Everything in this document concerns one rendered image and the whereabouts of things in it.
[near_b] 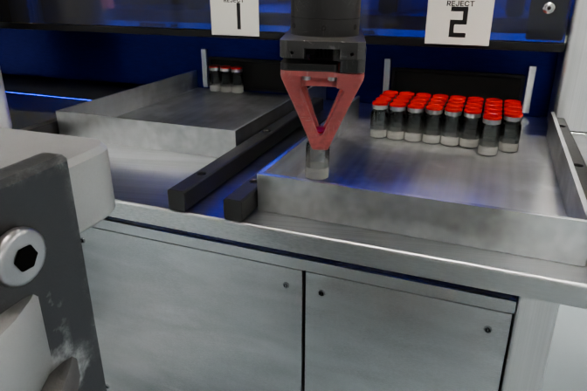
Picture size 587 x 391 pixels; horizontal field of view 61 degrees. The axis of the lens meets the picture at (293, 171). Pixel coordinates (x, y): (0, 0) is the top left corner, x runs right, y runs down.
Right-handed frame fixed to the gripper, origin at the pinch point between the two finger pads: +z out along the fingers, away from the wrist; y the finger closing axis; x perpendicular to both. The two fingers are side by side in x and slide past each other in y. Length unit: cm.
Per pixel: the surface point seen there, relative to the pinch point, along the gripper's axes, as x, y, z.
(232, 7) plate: 15.8, 38.3, -8.5
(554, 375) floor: -68, 76, 94
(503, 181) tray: -18.5, 5.1, 5.5
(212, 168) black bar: 10.6, 1.7, 4.2
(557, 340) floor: -75, 92, 94
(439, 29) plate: -14.9, 29.6, -6.9
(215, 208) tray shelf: 9.2, -3.2, 6.2
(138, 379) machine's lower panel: 42, 45, 77
